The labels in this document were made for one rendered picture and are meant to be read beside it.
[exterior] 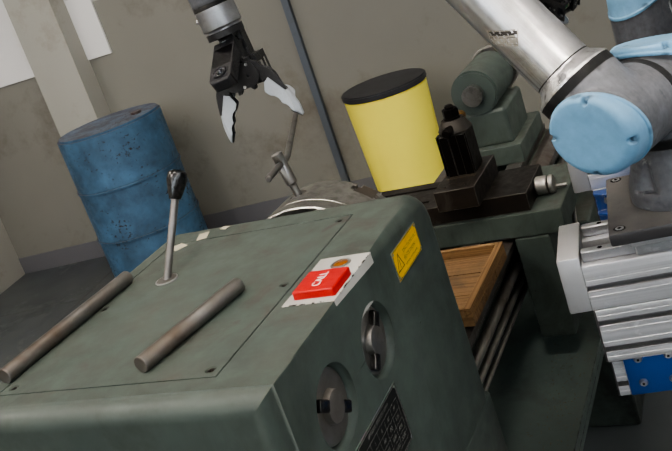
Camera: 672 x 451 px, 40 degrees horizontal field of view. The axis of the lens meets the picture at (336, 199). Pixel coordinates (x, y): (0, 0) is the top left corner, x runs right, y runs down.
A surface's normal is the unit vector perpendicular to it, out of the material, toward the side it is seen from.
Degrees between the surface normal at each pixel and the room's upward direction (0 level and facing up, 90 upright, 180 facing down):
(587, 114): 96
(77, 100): 90
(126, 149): 90
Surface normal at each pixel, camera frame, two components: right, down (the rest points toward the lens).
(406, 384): 0.88, -0.16
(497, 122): -0.36, 0.40
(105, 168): -0.05, 0.33
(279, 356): -0.31, -0.90
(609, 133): -0.57, 0.51
